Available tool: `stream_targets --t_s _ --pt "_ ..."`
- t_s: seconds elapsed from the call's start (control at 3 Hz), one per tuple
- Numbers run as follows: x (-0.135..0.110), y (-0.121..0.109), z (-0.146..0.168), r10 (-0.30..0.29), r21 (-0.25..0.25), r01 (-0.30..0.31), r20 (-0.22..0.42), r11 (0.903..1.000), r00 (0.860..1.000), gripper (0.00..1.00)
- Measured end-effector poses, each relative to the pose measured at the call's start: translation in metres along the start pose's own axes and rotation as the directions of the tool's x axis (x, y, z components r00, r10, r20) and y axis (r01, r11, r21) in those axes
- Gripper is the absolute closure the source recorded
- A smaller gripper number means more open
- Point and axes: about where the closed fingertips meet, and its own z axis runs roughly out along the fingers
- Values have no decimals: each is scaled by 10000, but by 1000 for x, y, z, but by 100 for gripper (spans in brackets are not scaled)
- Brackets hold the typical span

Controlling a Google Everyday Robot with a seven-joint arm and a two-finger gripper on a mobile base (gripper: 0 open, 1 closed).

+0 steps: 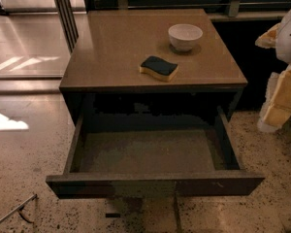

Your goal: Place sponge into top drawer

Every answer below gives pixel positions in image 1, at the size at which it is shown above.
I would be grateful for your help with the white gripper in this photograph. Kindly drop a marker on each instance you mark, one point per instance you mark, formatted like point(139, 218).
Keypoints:
point(289, 43)

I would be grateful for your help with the yellow sponge with dark top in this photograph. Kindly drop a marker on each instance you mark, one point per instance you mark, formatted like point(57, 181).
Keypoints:
point(159, 68)

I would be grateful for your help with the brown drawer cabinet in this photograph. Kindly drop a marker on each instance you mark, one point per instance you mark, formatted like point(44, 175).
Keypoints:
point(115, 43)

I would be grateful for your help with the open top drawer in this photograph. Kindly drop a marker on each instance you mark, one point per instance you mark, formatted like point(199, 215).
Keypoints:
point(142, 155)

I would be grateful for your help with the white ceramic bowl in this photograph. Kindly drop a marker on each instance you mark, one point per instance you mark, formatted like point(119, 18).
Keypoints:
point(184, 37)

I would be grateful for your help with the metal rod on floor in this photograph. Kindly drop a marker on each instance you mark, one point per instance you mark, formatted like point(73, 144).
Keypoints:
point(19, 209)

